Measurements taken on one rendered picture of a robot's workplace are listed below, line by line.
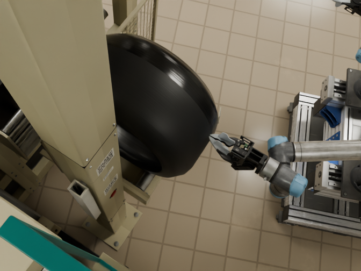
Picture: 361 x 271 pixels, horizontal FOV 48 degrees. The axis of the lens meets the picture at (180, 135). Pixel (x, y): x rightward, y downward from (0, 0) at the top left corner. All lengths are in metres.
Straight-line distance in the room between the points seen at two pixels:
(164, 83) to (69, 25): 0.78
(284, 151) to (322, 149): 0.14
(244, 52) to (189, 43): 0.41
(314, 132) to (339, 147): 1.21
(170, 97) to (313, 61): 2.10
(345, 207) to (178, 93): 1.67
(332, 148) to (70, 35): 1.19
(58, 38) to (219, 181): 2.27
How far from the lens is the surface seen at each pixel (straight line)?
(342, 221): 2.68
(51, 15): 0.48
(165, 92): 1.27
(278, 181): 1.40
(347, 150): 1.58
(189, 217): 2.63
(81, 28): 0.55
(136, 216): 2.59
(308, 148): 1.54
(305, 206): 2.61
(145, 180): 1.70
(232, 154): 1.38
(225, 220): 2.67
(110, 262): 1.32
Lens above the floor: 2.58
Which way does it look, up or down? 70 degrees down
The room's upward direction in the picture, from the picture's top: 19 degrees clockwise
